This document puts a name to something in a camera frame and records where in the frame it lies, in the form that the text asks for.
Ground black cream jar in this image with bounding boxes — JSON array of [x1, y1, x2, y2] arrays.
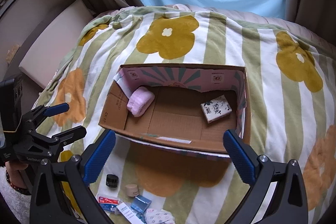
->
[[105, 174, 119, 188]]

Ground dental floss box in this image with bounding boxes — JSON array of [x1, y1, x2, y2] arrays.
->
[[97, 193, 122, 214]]

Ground white tall box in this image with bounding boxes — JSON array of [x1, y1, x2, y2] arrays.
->
[[117, 202, 144, 224]]

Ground floral tissue pack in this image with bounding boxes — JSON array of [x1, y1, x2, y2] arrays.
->
[[201, 95, 232, 123]]

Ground blue small box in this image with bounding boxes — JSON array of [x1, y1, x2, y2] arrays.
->
[[130, 195, 151, 214]]

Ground left hand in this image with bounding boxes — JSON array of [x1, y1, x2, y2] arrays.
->
[[5, 161, 28, 181]]

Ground white cushioned headboard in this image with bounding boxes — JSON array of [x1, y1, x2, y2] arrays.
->
[[19, 0, 93, 88]]

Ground beige cream jar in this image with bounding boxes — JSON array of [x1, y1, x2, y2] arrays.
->
[[125, 183, 139, 197]]

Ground white fuzzy sleeve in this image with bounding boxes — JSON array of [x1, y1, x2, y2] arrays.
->
[[1, 168, 31, 223]]

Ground pink cardboard box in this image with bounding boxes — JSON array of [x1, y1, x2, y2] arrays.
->
[[99, 63, 251, 157]]

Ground floral rolled cloth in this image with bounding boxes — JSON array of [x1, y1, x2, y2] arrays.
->
[[145, 208, 175, 224]]

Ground red bead bracelet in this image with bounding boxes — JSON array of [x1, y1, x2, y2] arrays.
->
[[4, 168, 32, 196]]

